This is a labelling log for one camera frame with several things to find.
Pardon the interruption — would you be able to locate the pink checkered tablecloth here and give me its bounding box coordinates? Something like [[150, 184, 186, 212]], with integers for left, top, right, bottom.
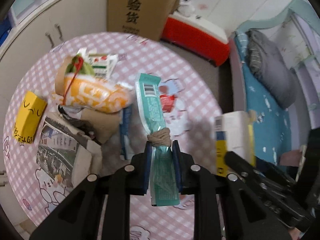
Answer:
[[1, 33, 222, 239]]

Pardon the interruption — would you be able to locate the red snack wrapper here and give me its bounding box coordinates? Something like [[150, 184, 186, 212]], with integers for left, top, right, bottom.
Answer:
[[160, 94, 176, 113]]

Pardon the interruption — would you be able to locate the teal bed mattress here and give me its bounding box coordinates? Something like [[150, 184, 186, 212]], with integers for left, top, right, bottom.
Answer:
[[233, 32, 305, 165]]

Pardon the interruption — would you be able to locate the red storage bench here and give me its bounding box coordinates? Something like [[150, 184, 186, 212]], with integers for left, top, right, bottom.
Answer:
[[162, 12, 230, 67]]

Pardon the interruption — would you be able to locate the teal wrapper with twine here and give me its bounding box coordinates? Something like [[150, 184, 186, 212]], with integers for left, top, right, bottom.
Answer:
[[135, 73, 180, 206]]

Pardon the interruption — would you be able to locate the orange white plastic bag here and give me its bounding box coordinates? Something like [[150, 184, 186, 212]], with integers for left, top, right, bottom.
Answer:
[[52, 73, 134, 113]]

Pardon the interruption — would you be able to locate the white blue yellow box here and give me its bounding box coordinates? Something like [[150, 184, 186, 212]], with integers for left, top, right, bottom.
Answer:
[[215, 111, 256, 177]]

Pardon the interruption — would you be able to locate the yellow carton box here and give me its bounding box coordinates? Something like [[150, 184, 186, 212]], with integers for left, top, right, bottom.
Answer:
[[12, 91, 47, 144]]

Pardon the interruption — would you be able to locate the large cardboard box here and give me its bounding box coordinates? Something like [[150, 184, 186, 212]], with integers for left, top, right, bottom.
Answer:
[[107, 0, 176, 41]]

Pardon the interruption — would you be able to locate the grey pillow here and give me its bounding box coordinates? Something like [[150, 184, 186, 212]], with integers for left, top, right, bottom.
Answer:
[[247, 29, 297, 109]]

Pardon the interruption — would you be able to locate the white cabinet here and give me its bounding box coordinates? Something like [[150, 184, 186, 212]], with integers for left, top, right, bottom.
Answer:
[[0, 0, 109, 225]]

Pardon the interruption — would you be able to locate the green white medicine box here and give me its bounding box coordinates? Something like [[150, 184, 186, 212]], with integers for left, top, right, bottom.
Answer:
[[77, 48, 119, 80]]

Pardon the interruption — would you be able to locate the blue white wrapper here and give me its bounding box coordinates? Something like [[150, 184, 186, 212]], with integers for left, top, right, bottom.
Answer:
[[119, 105, 135, 160]]

